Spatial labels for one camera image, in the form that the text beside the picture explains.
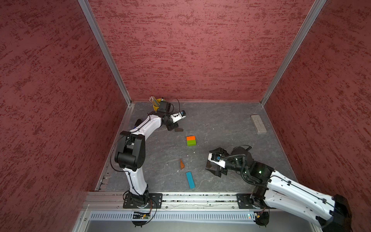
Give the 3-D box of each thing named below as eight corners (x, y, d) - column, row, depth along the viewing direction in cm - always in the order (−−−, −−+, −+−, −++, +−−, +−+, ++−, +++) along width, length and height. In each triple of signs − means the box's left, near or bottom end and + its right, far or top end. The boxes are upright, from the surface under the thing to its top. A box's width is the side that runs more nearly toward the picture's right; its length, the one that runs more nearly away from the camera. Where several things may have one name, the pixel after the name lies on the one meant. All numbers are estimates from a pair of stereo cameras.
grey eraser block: (256, 134, 104) (258, 131, 101) (250, 117, 114) (251, 114, 111) (265, 134, 104) (267, 131, 101) (258, 117, 114) (260, 114, 111)
